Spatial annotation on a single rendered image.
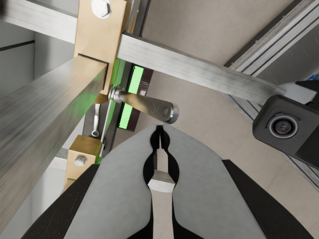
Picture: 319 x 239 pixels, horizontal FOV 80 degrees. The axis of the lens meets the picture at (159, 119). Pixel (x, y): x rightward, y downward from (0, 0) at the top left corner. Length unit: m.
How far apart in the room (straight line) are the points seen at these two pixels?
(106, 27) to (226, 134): 1.27
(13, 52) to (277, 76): 1.03
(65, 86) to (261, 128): 0.18
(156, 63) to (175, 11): 0.87
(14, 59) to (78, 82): 0.35
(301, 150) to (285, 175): 1.69
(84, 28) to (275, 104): 0.22
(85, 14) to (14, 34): 0.28
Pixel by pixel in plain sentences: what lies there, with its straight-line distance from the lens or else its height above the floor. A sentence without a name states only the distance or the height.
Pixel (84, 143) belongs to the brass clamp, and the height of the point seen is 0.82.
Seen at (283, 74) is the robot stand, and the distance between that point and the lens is 1.12.
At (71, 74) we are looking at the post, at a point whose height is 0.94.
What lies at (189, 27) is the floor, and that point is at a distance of 1.13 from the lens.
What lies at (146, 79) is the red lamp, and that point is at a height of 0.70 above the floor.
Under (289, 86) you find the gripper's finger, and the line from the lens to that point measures 0.33.
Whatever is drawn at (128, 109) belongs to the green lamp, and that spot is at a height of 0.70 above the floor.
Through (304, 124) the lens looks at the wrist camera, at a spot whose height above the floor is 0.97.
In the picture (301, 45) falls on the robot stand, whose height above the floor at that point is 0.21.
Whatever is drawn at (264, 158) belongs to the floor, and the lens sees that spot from 1.69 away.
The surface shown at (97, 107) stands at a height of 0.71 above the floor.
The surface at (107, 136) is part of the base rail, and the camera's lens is 0.52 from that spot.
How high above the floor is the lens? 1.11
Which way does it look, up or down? 61 degrees down
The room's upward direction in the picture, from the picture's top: 178 degrees clockwise
